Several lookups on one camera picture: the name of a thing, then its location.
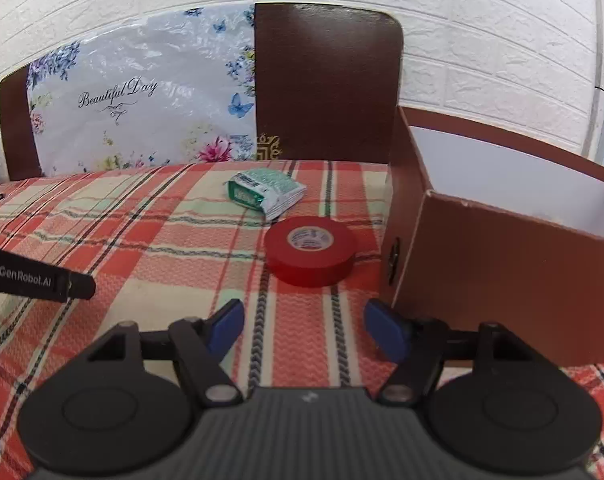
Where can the floral plastic bag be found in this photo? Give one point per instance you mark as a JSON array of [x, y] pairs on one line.
[[131, 127]]

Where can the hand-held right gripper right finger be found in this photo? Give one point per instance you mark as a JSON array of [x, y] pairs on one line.
[[387, 330]]

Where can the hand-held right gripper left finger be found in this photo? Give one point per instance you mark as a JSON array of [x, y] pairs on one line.
[[226, 327]]

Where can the brown cardboard box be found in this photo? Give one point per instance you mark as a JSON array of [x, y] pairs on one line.
[[482, 270]]

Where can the brown wooden headboard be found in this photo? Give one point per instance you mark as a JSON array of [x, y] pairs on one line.
[[327, 85]]

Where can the plaid blanket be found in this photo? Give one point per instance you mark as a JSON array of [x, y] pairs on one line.
[[131, 240]]

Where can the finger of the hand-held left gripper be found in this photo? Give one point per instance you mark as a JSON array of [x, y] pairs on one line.
[[81, 286]]

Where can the red tape roll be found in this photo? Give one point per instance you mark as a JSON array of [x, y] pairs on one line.
[[282, 260]]

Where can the green packet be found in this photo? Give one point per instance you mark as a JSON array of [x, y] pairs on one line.
[[262, 186]]

